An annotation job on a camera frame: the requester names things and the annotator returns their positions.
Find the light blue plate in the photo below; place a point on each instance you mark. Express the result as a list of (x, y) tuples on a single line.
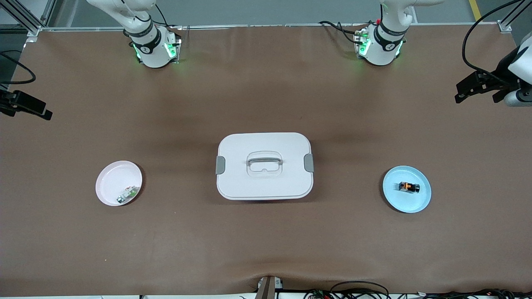
[(399, 203)]

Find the aluminium camera post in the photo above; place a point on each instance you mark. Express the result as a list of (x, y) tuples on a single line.
[(266, 290)]

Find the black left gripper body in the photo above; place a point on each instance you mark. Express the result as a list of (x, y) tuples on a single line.
[(502, 73)]

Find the aluminium frame strut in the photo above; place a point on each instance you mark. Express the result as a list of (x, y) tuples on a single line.
[(25, 18), (48, 12), (505, 26)]

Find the grey box latch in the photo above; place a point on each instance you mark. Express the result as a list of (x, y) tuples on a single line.
[(309, 162)]

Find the green and white switch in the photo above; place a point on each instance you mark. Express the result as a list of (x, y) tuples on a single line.
[(132, 192)]

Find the orange and black switch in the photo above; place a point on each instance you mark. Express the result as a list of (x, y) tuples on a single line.
[(409, 187)]

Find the brown table mat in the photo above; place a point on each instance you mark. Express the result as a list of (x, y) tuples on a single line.
[(266, 241)]

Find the pink plate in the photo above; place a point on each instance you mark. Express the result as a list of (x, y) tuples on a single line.
[(112, 182)]

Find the aluminium frame rail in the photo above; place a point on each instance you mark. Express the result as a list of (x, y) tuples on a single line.
[(270, 26)]

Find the white lidded storage box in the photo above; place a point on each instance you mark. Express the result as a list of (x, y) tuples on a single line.
[(266, 187)]

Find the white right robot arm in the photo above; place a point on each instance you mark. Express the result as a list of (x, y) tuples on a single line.
[(151, 54)]

